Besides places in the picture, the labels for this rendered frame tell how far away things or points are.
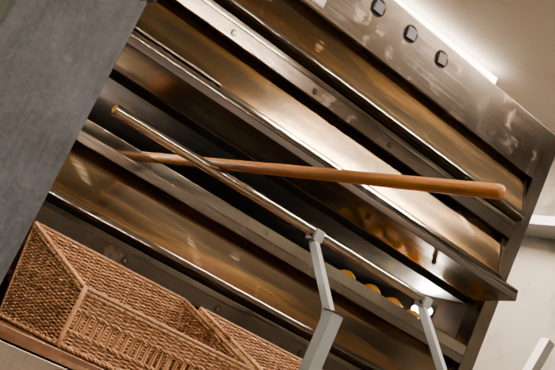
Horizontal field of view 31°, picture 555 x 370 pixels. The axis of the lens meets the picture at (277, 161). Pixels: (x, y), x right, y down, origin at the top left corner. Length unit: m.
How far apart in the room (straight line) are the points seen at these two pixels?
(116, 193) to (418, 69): 1.23
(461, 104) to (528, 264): 3.03
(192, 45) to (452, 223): 1.25
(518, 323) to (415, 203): 2.99
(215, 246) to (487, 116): 1.25
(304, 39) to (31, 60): 1.69
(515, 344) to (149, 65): 4.06
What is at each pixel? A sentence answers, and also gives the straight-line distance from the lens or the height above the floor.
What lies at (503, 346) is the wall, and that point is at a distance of 6.46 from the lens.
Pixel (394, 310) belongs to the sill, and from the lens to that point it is 3.55.
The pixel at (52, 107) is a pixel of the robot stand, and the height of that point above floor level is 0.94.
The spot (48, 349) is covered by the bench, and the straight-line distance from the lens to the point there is 2.29.
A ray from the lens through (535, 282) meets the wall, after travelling 6.50.
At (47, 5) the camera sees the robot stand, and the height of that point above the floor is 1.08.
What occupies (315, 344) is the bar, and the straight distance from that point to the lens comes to 2.60.
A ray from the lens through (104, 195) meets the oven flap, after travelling 2.89.
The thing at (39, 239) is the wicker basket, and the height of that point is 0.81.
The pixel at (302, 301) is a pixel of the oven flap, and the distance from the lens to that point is 3.30.
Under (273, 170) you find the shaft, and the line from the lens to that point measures 2.44.
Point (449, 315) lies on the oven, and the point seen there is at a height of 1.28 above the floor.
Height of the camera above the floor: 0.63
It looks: 14 degrees up
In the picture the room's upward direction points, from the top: 25 degrees clockwise
